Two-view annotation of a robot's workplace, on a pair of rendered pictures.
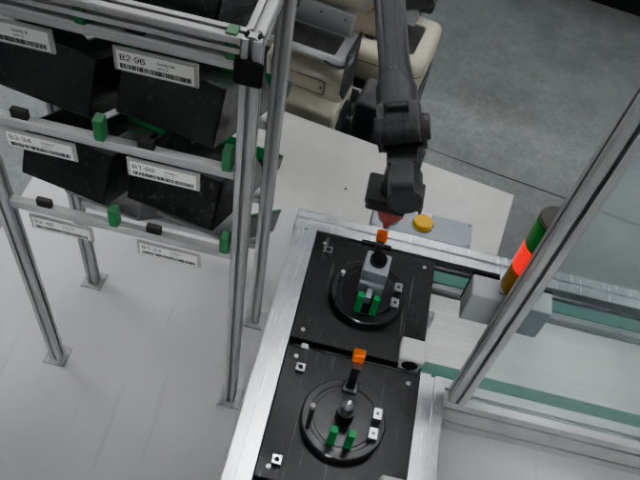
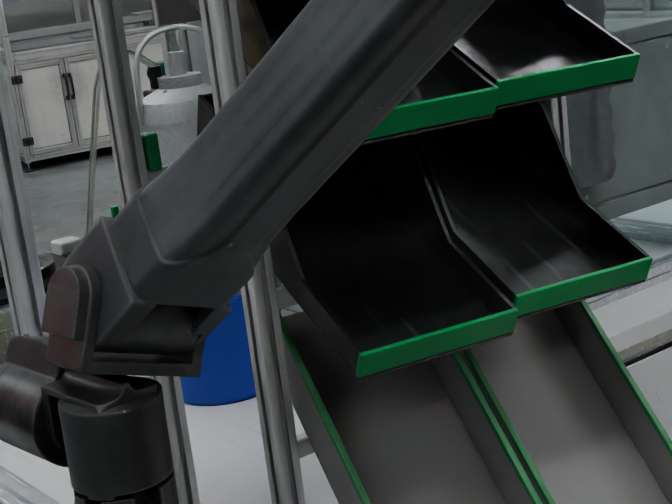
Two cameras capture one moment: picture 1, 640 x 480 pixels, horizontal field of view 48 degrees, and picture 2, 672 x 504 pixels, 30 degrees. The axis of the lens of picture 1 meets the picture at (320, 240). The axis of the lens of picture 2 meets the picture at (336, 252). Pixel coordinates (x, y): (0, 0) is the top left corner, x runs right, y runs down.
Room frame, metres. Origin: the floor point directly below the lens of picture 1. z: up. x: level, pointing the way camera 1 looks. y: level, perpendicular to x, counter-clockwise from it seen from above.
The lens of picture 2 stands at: (1.46, -0.41, 1.48)
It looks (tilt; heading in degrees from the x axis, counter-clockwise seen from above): 14 degrees down; 142
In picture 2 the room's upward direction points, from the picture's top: 7 degrees counter-clockwise
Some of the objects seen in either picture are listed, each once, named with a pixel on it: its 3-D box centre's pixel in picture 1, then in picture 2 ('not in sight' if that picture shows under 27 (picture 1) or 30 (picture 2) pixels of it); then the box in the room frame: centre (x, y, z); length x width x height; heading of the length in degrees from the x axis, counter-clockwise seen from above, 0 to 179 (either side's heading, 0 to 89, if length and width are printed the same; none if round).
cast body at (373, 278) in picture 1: (374, 273); not in sight; (0.74, -0.11, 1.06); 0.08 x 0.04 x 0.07; 175
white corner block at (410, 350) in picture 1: (410, 354); not in sight; (0.65, -0.20, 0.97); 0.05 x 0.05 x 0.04; 88
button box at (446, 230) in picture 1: (418, 232); not in sight; (0.96, -0.20, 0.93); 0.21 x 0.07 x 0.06; 88
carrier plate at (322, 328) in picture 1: (365, 299); not in sight; (0.75, -0.11, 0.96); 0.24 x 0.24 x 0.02; 88
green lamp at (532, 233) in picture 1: (550, 234); not in sight; (0.63, -0.29, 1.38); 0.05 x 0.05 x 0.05
